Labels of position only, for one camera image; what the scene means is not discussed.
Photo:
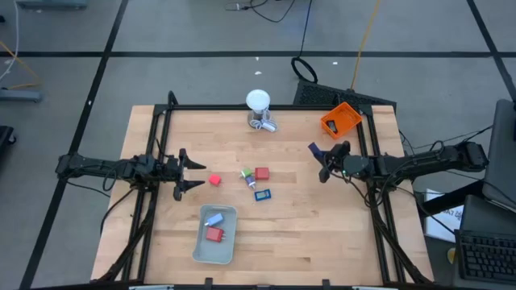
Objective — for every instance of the red square charger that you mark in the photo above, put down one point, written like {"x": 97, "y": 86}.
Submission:
{"x": 262, "y": 173}
{"x": 214, "y": 234}

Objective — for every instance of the black digital timer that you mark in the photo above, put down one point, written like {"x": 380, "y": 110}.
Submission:
{"x": 331, "y": 126}

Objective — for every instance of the white mushroom-shaped lamp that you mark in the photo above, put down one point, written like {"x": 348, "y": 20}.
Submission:
{"x": 258, "y": 100}

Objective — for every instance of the light blue charger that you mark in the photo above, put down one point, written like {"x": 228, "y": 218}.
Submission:
{"x": 214, "y": 219}

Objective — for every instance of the black laptop keyboard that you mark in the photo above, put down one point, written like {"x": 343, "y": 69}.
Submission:
{"x": 488, "y": 258}

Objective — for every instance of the bright blue digital timer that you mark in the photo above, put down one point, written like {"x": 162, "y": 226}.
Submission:
{"x": 262, "y": 195}

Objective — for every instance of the white paper sheet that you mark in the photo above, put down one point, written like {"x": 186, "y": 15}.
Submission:
{"x": 443, "y": 223}

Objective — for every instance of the grey floor foot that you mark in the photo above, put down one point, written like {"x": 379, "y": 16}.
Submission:
{"x": 20, "y": 95}

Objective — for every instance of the orange plastic basket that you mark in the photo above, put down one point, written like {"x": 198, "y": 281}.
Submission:
{"x": 346, "y": 117}

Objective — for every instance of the black perforated panel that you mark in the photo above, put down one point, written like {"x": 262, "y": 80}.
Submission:
{"x": 322, "y": 94}

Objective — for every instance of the grey plastic bin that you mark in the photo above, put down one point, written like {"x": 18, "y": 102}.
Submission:
{"x": 213, "y": 251}

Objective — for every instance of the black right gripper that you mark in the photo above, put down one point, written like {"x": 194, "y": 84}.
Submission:
{"x": 354, "y": 165}

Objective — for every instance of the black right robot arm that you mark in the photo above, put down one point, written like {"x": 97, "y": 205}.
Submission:
{"x": 419, "y": 163}

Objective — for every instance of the grey monitor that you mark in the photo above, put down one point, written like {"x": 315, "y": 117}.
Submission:
{"x": 500, "y": 161}

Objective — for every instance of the pink-red cube charger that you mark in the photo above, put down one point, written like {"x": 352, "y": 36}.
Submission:
{"x": 215, "y": 180}

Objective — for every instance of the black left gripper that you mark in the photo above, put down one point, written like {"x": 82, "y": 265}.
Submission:
{"x": 169, "y": 169}

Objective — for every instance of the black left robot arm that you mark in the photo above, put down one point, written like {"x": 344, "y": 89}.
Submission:
{"x": 101, "y": 167}

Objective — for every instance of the dark blue digital timer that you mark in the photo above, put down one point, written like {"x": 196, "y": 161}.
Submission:
{"x": 315, "y": 149}

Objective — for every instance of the black table frame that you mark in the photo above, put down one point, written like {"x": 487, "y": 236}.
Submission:
{"x": 262, "y": 107}

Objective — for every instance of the green and white charger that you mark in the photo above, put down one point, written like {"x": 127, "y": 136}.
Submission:
{"x": 245, "y": 173}

